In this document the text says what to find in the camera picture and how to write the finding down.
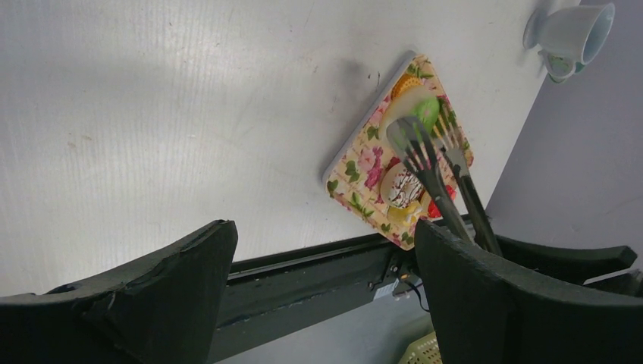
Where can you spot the green teacup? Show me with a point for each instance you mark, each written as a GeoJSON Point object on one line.
{"type": "Point", "coordinates": [560, 69]}

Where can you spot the light blue teacup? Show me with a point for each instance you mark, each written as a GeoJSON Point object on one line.
{"type": "Point", "coordinates": [577, 33]}

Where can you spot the metal serving tongs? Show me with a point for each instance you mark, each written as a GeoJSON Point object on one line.
{"type": "Point", "coordinates": [419, 152]}

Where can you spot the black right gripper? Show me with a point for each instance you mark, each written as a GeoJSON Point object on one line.
{"type": "Point", "coordinates": [576, 266]}

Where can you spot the chocolate drizzle white donut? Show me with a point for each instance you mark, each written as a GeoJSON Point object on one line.
{"type": "Point", "coordinates": [399, 187]}

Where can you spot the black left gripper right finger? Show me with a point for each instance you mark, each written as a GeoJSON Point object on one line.
{"type": "Point", "coordinates": [487, 309]}

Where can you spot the red frosted donut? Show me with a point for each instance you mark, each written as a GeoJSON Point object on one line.
{"type": "Point", "coordinates": [433, 209]}

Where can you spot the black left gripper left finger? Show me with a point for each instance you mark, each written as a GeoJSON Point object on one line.
{"type": "Point", "coordinates": [159, 308]}

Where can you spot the round orange biscuit top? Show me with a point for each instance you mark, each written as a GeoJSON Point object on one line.
{"type": "Point", "coordinates": [404, 83]}

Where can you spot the floral rectangular tray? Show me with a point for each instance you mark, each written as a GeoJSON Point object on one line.
{"type": "Point", "coordinates": [354, 176]}

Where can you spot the yellow frosted donut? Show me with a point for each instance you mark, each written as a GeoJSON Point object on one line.
{"type": "Point", "coordinates": [406, 217]}

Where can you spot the light green frosted donut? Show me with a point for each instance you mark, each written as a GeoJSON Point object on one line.
{"type": "Point", "coordinates": [418, 101]}

